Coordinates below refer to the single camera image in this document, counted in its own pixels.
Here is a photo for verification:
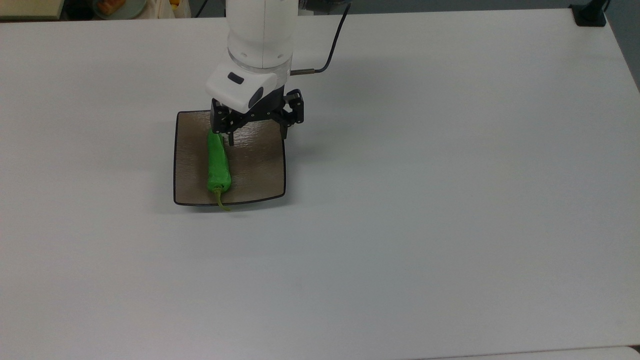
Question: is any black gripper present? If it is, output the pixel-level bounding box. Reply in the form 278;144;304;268
209;88;305;147

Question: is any green chili pepper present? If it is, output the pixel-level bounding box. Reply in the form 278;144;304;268
206;129;233;212

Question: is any square brown ceramic plate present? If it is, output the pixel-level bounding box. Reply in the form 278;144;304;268
173;110;287;207

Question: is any round plate with food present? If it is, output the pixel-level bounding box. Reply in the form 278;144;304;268
92;0;149;21

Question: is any beige box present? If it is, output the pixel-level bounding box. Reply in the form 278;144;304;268
0;0;66;21

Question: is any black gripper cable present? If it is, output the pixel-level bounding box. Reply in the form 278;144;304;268
290;2;352;77

